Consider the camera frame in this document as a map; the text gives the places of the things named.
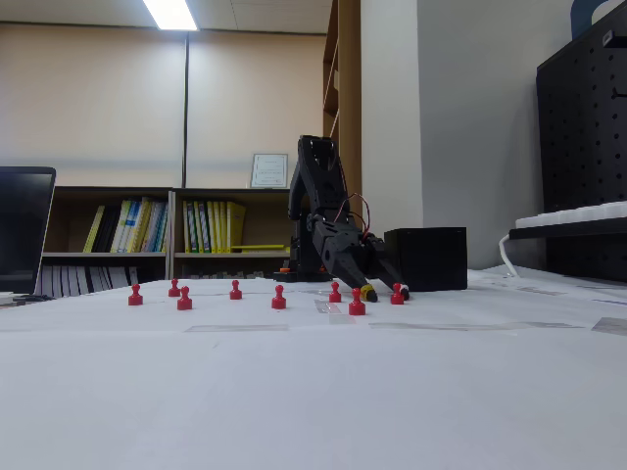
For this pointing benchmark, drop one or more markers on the red pawn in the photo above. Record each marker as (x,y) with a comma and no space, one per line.
(184,301)
(174,290)
(235,292)
(357,307)
(335,295)
(396,300)
(135,296)
(278,299)

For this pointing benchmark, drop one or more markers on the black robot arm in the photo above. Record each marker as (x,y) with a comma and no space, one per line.
(313,171)

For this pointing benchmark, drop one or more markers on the black box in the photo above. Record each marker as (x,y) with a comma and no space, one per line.
(431,259)

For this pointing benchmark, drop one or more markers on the long clear tape strip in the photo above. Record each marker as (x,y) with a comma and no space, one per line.
(465,326)

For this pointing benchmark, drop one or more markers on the framed white notice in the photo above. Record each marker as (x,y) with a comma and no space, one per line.
(269,170)

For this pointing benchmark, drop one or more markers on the wide yellow binder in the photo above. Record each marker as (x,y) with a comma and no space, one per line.
(236,227)

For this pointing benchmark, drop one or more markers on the low wooden bookshelf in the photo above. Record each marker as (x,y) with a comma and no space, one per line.
(220,193)
(112,190)

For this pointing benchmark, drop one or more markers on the tall wooden bookshelf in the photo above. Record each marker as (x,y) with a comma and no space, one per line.
(350,73)

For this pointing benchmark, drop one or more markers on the white keyboard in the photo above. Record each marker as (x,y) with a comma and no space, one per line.
(578,214)

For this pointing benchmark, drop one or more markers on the black vertical pole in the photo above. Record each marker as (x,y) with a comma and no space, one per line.
(186,98)

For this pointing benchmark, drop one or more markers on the black pegboard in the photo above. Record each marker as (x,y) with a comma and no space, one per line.
(578,122)

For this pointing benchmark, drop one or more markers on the slanted yellow book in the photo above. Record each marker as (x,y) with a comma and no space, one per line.
(94,229)

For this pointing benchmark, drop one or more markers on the ceiling light panel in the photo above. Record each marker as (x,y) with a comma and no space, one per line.
(169,12)

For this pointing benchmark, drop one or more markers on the blue chair back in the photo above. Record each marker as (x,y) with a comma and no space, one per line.
(580,14)

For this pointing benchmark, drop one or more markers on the black laptop screen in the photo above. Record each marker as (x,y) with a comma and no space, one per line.
(19,230)

